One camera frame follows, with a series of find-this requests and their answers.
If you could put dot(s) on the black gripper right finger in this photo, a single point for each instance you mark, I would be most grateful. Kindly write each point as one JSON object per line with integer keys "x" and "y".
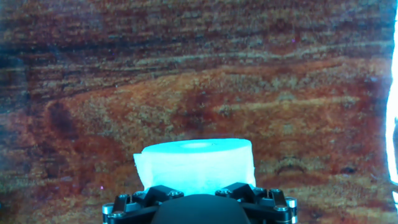
{"x": 267, "y": 202}

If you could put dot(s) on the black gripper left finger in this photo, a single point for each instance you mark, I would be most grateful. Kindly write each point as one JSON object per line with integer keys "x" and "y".
{"x": 136, "y": 202}

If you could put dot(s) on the white toilet paper roll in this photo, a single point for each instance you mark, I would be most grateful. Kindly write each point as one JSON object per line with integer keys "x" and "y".
{"x": 196, "y": 168}

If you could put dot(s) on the glossy wood pattern table mat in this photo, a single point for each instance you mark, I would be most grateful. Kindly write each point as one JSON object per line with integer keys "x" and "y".
{"x": 199, "y": 77}

